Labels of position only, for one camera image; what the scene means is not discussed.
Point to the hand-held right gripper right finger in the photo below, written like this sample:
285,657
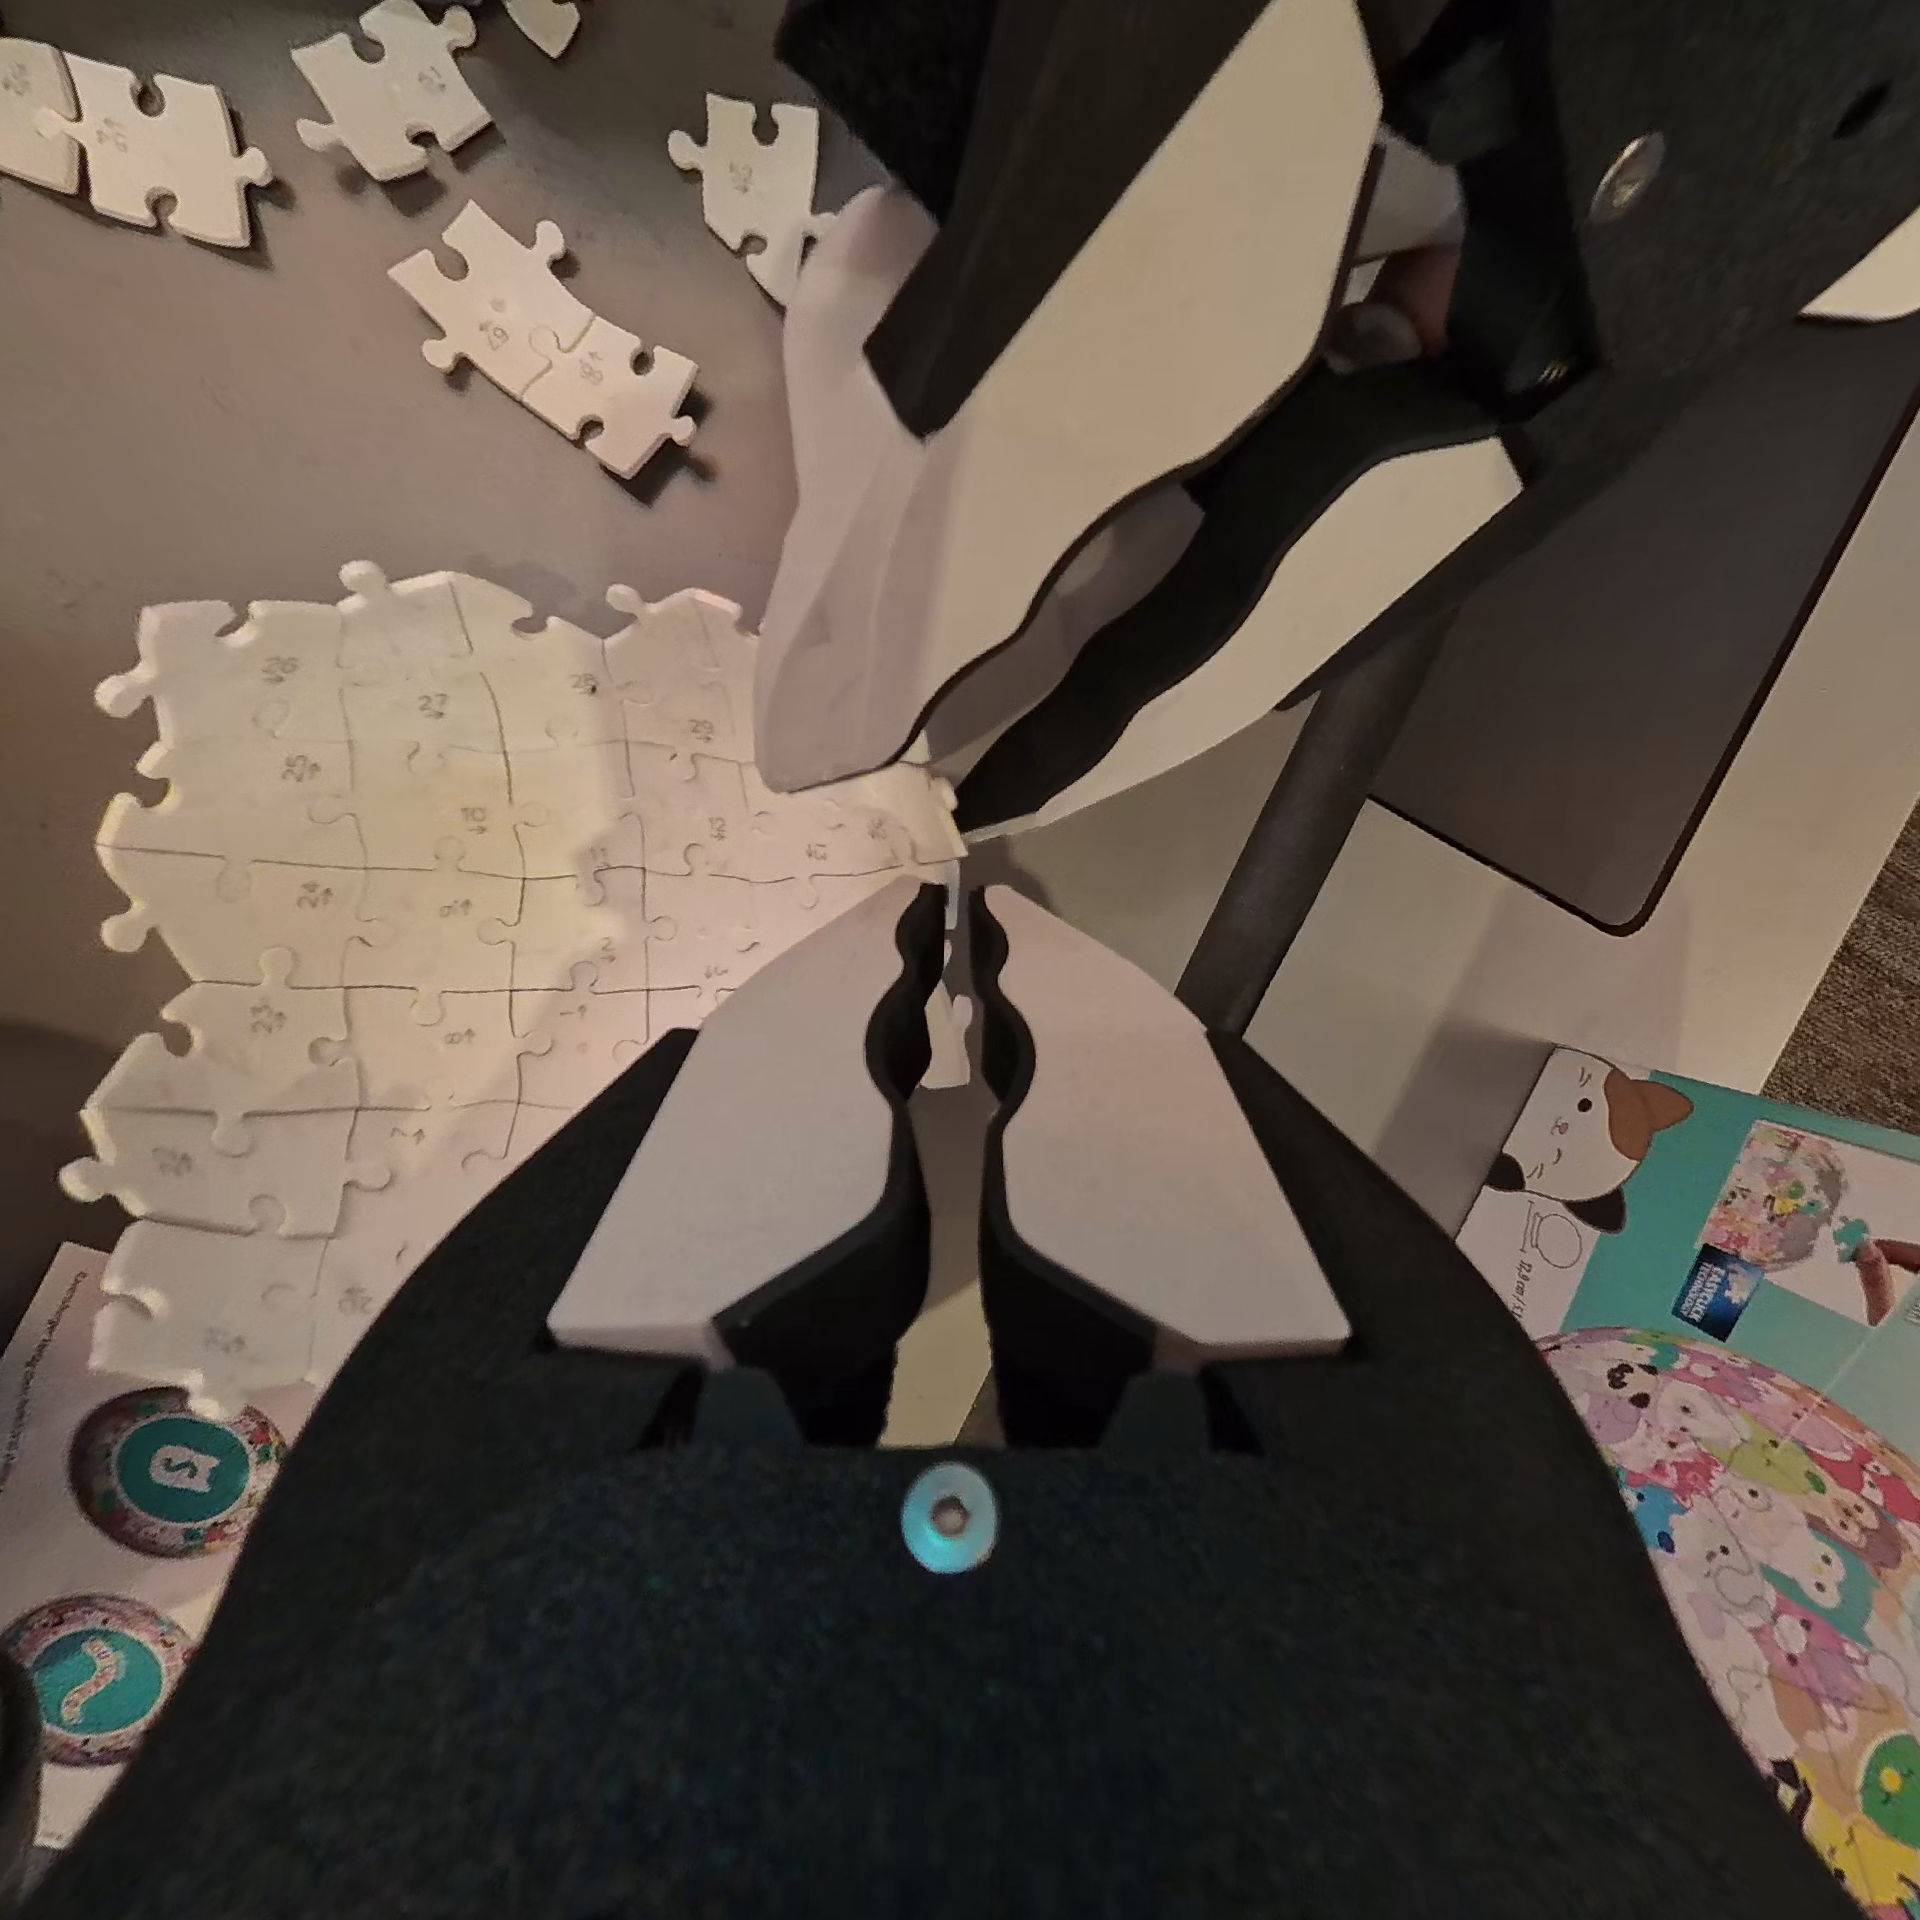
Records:
1184,1200

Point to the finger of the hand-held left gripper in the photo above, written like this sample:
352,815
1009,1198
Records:
1126,301
1319,600

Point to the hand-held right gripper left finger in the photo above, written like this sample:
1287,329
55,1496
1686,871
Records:
704,1200

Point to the half-built colourful puzzle ball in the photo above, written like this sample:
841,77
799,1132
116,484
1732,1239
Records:
421,901

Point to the printed cardboard puzzle box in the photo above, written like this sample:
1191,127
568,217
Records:
1725,1350

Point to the scattered pile of puzzle pieces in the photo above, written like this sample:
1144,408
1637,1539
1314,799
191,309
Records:
149,135

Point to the person's left hand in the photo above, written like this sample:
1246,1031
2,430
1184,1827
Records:
1417,301

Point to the black rounded table panel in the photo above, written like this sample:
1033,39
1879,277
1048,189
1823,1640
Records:
1652,721

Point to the white printed instruction leaflet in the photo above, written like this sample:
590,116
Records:
60,1529

